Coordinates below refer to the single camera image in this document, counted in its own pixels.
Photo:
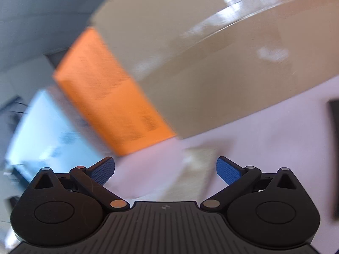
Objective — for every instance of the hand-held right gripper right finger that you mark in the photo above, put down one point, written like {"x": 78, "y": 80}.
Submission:
{"x": 227, "y": 170}

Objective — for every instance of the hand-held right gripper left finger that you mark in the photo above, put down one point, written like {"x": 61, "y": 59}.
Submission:
{"x": 102, "y": 170}

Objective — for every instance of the beige knit garment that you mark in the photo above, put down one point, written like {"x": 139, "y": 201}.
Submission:
{"x": 190, "y": 174}

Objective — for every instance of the large light blue box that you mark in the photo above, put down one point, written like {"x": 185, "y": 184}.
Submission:
{"x": 47, "y": 132}

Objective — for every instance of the orange printed box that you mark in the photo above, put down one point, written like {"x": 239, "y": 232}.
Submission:
{"x": 106, "y": 92}

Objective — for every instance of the large brown cardboard box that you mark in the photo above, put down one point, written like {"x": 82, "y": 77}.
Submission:
{"x": 212, "y": 71}

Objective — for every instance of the black smartphone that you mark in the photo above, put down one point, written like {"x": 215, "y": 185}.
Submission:
{"x": 334, "y": 158}

